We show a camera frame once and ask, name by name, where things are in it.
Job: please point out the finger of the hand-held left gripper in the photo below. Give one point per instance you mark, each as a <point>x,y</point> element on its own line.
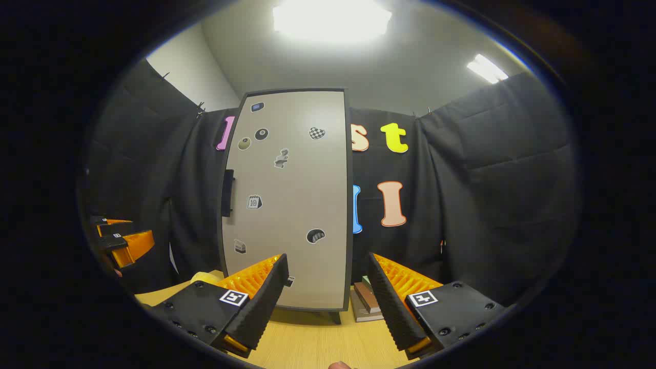
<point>115,226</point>
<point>136,247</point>

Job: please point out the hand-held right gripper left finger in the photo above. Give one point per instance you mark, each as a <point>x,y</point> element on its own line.
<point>264,302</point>

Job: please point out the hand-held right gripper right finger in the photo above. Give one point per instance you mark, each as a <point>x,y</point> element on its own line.
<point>392,307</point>

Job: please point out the pale yellow coaster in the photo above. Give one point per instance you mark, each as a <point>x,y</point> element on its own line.
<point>205,278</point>

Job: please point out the grey cabinet door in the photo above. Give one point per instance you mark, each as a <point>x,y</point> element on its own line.
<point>297,195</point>

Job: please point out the brown book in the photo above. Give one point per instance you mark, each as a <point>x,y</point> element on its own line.
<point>365,297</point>

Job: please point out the black backdrop cloth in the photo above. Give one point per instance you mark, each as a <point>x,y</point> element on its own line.
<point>487,179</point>

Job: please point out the small ceiling light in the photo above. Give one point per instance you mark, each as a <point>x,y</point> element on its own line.
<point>487,69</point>

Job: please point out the large ceiling light panel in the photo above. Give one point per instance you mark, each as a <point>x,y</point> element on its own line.
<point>330,20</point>

